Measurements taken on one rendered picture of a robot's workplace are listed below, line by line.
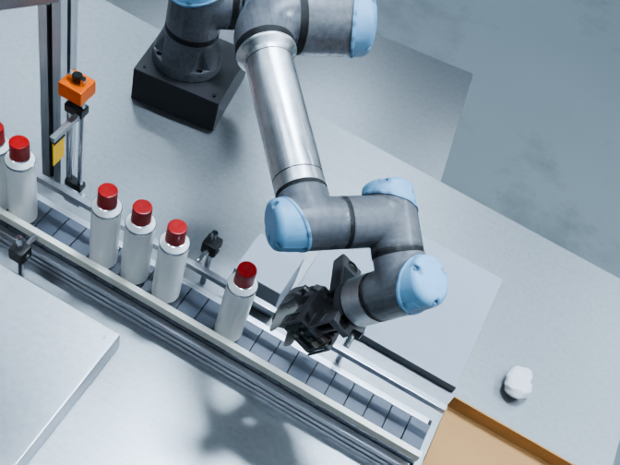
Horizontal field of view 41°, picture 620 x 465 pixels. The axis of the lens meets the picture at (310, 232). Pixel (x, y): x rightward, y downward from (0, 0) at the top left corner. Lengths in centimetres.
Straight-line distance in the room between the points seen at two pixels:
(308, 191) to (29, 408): 60
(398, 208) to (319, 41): 34
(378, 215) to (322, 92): 92
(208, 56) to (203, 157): 21
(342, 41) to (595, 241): 205
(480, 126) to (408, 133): 142
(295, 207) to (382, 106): 98
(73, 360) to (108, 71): 75
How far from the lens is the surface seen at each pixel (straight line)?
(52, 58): 152
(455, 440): 160
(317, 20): 136
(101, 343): 149
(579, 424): 175
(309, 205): 112
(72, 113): 146
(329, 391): 151
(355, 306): 120
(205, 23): 176
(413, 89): 214
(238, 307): 140
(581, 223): 330
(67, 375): 146
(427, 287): 113
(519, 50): 389
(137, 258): 148
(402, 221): 116
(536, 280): 188
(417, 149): 200
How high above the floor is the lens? 219
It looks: 51 degrees down
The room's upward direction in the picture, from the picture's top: 22 degrees clockwise
